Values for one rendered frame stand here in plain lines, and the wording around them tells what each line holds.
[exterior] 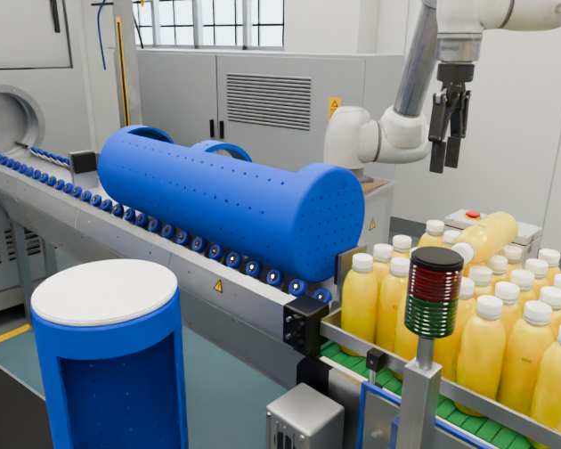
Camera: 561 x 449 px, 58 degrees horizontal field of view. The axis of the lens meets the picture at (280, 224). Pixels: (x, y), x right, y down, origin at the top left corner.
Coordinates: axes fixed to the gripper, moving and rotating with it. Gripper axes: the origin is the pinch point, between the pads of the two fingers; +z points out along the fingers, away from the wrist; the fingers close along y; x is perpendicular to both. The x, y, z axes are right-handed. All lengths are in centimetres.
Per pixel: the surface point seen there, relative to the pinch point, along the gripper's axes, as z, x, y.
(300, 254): 21.2, -18.7, 27.4
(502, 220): 9.2, 17.2, 7.2
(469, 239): 10.1, 16.0, 19.5
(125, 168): 13, -89, 30
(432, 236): 18.6, 0.3, 2.1
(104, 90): 33, -535, -204
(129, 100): 1, -158, -15
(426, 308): 6, 27, 56
